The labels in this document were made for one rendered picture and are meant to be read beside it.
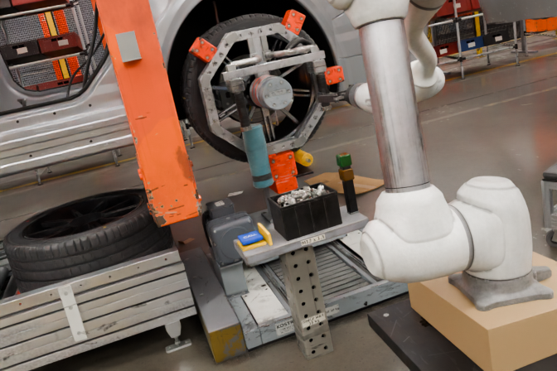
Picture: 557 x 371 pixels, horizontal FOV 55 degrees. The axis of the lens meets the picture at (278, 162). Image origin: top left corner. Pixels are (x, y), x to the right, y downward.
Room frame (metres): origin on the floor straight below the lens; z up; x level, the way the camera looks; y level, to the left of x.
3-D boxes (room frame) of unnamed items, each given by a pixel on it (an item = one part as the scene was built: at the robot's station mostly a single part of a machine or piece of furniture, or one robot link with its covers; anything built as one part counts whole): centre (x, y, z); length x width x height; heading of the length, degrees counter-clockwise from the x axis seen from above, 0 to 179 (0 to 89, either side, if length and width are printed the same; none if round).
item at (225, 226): (2.20, 0.28, 0.26); 0.42 x 0.18 x 0.35; 15
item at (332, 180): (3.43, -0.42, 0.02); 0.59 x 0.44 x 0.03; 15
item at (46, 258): (2.21, 0.85, 0.39); 0.66 x 0.66 x 0.24
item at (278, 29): (2.31, -0.01, 0.85); 0.54 x 0.07 x 0.54; 105
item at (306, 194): (1.69, -0.05, 0.51); 0.20 x 0.14 x 0.13; 106
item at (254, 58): (2.17, 0.06, 1.03); 0.19 x 0.18 x 0.11; 15
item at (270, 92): (2.25, -0.02, 0.85); 0.21 x 0.14 x 0.14; 15
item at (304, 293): (1.67, 0.00, 0.21); 0.10 x 0.10 x 0.42; 15
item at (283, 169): (2.35, 0.00, 0.48); 0.16 x 0.12 x 0.17; 15
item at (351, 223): (1.68, -0.03, 0.44); 0.43 x 0.17 x 0.03; 105
